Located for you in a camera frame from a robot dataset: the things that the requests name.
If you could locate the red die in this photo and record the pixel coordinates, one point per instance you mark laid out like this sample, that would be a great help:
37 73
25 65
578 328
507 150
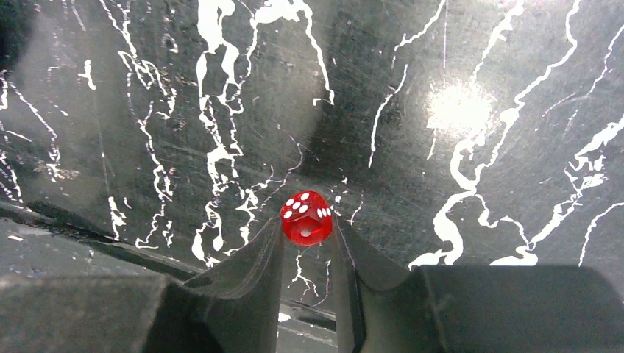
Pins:
306 218

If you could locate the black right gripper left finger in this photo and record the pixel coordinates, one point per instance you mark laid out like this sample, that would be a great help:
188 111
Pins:
231 307

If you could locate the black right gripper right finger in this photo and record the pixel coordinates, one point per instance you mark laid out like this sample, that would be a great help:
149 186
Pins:
381 306

